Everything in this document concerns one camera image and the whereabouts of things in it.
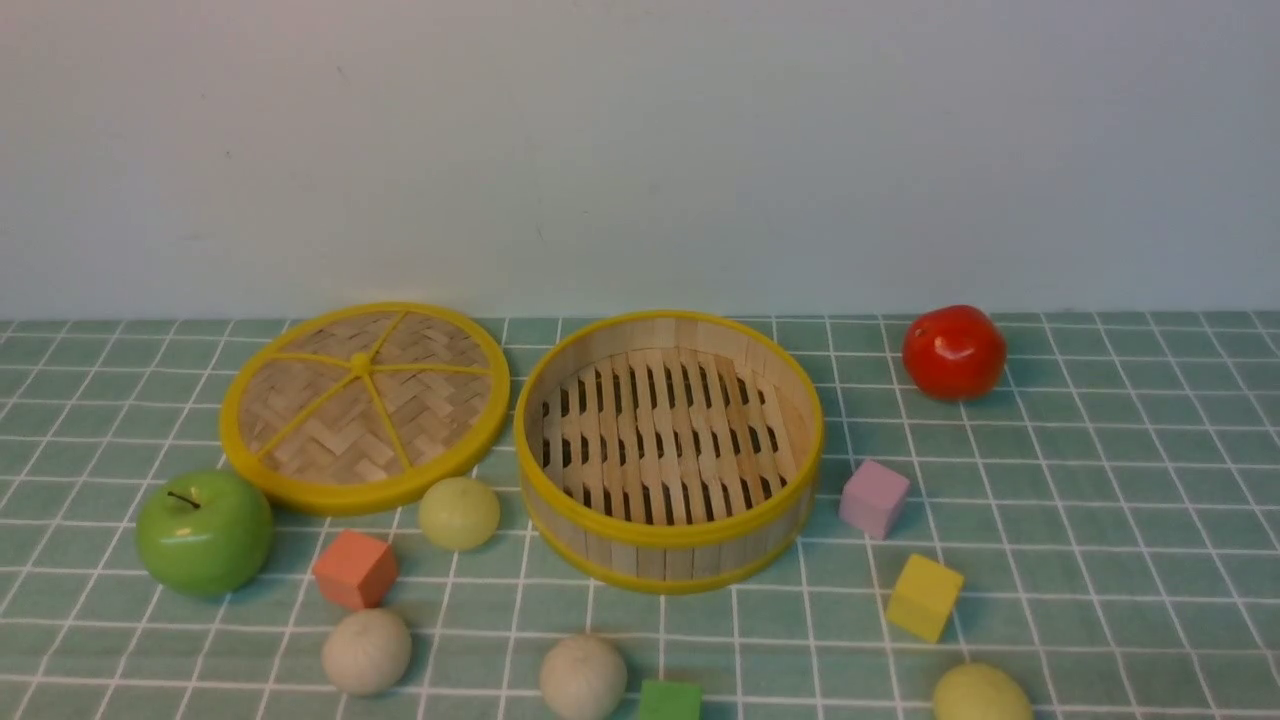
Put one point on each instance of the yellow-green bun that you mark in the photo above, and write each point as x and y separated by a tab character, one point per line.
979	691
459	513

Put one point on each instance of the white bun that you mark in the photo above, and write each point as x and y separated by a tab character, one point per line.
367	652
583	677

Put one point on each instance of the bamboo steamer tray yellow rim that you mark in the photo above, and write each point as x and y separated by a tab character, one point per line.
669	452

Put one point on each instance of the woven bamboo steamer lid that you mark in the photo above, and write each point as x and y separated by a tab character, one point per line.
364	409

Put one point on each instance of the pink cube block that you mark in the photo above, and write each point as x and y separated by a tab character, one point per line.
873	498

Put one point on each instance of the red tomato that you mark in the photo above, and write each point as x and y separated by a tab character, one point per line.
954	353

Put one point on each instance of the green cube block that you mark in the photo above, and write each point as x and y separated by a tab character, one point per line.
668	700

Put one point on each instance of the orange cube block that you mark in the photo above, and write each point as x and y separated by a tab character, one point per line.
356	571

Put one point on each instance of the yellow cube block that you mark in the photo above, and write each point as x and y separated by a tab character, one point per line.
924	597

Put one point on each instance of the green apple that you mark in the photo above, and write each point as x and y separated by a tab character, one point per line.
204	533

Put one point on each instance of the green checkered tablecloth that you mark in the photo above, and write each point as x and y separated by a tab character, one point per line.
1113	507

